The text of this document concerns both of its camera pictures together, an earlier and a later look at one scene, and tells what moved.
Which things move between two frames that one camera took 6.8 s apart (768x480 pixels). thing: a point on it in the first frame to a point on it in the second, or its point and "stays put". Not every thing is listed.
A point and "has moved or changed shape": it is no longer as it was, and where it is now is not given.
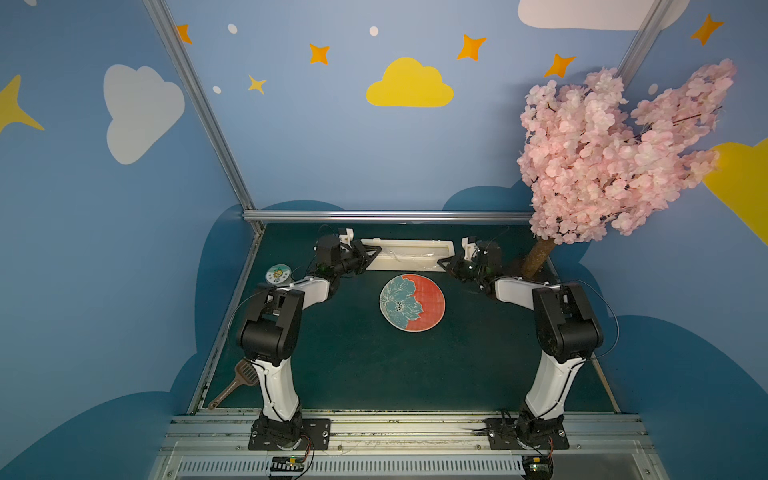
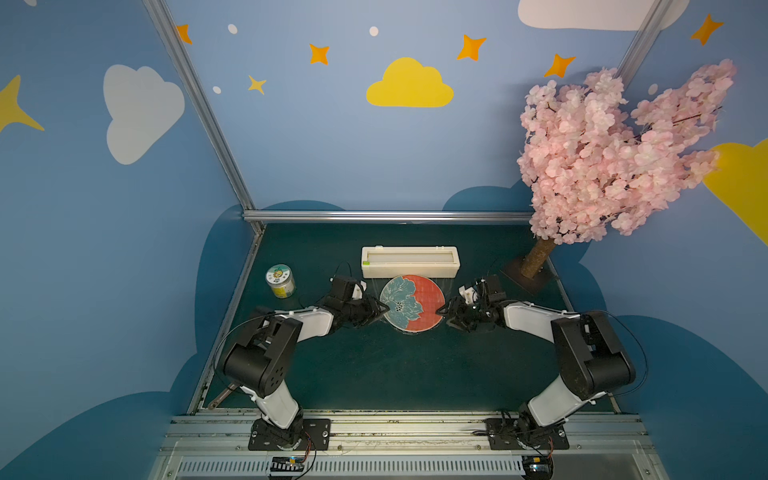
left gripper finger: (368, 260) to (384, 309)
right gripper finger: (459, 275) to (449, 322)
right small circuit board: (537, 467) stays put
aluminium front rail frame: (408, 446) stays put
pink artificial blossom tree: (595, 166) stays put
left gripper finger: (374, 249) to (376, 304)
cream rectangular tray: (409, 254) has moved or changed shape
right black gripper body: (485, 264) to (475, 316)
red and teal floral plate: (412, 302) stays put
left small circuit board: (287, 463) stays put
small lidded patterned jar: (278, 274) stays put
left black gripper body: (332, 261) to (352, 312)
